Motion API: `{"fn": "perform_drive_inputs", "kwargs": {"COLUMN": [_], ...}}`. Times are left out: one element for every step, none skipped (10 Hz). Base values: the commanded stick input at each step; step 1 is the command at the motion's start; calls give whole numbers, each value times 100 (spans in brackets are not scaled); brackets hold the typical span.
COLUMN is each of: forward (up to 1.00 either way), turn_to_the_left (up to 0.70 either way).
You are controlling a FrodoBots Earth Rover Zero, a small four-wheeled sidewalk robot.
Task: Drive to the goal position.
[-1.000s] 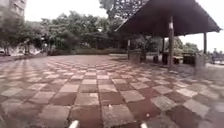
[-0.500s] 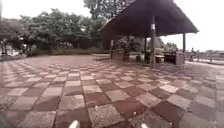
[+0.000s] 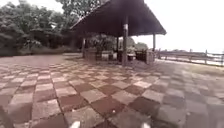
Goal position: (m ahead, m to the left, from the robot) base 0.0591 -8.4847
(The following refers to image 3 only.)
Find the red and grey checkered pavement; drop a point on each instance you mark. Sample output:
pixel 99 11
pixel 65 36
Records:
pixel 100 90

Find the dark roofed open shelter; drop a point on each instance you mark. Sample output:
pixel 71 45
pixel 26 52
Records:
pixel 116 18

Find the grey stone block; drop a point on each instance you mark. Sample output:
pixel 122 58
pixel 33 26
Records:
pixel 149 56

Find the wooden railing fence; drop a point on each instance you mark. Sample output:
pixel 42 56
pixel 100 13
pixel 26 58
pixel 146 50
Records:
pixel 193 56

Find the row of trees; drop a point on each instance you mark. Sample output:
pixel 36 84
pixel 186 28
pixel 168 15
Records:
pixel 36 28

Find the robot's own part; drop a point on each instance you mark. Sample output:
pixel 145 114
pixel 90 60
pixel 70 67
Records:
pixel 145 125
pixel 74 124

